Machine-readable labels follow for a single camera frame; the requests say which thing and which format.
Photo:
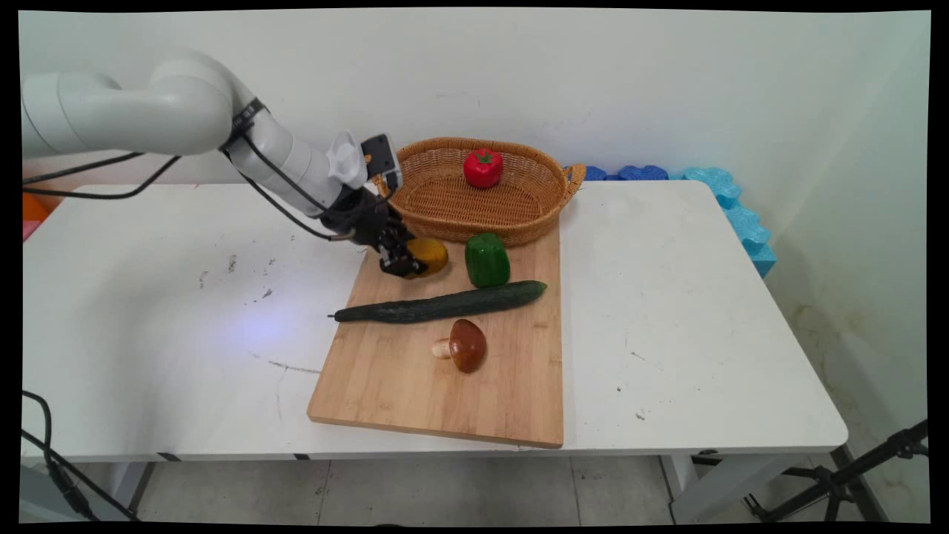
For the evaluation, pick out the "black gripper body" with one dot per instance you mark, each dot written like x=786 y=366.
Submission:
x=367 y=219

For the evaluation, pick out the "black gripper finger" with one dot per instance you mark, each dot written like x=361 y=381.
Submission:
x=405 y=237
x=402 y=265

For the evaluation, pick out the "yellow brown toy potato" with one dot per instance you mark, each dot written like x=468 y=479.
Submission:
x=434 y=256

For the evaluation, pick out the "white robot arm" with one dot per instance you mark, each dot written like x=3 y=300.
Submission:
x=178 y=111

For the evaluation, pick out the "dark green toy cucumber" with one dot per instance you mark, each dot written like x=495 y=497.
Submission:
x=445 y=305

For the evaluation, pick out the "woven wicker basket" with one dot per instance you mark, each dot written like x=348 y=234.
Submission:
x=474 y=204

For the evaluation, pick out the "green toy bell pepper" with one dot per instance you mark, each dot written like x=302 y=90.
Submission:
x=487 y=261

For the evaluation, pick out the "brown toy mushroom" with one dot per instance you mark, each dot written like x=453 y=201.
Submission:
x=468 y=345

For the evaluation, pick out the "red toy bell pepper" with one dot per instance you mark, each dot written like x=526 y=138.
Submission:
x=483 y=168

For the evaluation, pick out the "wooden cutting board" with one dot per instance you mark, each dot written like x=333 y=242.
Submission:
x=445 y=393

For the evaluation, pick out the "small dark blue foam piece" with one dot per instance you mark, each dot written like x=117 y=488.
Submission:
x=594 y=174

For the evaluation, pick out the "wide dark blue foam piece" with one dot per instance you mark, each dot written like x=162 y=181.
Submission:
x=643 y=173

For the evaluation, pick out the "orange pink object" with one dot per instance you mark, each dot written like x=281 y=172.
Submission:
x=32 y=211

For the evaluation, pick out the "light blue foam mat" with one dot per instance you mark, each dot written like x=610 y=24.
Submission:
x=745 y=222

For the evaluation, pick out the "white table leg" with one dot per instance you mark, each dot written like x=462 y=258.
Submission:
x=715 y=486
x=118 y=482

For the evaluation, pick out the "black tripod stand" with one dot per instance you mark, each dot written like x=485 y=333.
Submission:
x=838 y=486

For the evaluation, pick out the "white grey wrist camera box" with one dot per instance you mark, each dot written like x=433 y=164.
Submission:
x=363 y=159

